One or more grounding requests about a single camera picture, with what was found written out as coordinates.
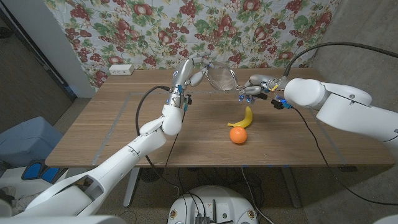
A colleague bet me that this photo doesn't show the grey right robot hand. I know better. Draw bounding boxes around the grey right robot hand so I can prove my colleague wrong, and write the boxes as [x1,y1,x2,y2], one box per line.
[238,73,289,105]

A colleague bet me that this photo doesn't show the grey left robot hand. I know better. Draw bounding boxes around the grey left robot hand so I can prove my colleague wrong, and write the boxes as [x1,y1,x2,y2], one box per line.
[170,51,216,94]

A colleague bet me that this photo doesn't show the metal mesh sieve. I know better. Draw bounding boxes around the metal mesh sieve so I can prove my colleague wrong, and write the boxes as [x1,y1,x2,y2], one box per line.
[206,60,269,101]

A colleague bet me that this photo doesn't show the yellow banana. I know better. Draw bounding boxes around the yellow banana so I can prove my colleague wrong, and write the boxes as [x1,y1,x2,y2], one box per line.
[227,106,254,129]

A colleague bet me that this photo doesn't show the orange fruit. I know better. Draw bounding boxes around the orange fruit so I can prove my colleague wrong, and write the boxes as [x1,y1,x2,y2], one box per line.
[229,126,249,145]

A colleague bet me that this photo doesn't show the white power strip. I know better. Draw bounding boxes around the white power strip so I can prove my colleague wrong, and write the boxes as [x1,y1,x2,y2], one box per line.
[108,63,136,76]

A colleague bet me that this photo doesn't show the black round disc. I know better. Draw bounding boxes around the black round disc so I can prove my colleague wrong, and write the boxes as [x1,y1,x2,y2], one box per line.
[139,167,165,184]

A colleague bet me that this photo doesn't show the white table leg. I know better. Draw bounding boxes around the white table leg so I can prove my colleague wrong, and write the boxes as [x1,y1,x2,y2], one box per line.
[280,166,303,209]
[123,167,141,208]

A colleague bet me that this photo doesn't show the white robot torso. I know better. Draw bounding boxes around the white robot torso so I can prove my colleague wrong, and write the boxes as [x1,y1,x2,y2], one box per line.
[167,185,259,224]

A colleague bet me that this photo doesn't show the blue-grey storage bin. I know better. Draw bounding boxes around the blue-grey storage bin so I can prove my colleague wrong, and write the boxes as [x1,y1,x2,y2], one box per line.
[0,116,63,169]

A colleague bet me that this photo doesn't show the black item with blue pads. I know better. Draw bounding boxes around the black item with blue pads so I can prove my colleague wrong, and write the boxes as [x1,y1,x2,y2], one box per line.
[21,159,68,183]

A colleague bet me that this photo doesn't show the white sneaker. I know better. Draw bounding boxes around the white sneaker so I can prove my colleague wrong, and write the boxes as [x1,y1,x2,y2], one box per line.
[0,185,16,200]

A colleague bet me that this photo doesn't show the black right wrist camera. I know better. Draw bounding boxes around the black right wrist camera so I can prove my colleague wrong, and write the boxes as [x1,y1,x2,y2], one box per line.
[271,98,294,111]

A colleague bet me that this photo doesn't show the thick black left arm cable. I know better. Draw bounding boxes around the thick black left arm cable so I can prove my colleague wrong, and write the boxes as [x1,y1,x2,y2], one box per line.
[135,85,181,200]

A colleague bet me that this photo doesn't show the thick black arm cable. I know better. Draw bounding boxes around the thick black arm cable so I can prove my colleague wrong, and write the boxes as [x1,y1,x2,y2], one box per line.
[135,85,181,200]
[282,41,398,79]

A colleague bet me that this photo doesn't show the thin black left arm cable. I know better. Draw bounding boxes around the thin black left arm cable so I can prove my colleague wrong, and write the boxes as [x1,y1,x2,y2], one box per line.
[163,108,187,183]

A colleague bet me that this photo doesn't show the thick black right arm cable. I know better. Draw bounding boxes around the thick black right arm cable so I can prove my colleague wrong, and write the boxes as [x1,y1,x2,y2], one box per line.
[282,41,398,79]

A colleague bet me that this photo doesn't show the grey floor cable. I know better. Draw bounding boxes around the grey floor cable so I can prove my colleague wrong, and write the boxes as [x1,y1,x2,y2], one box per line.
[240,167,275,224]

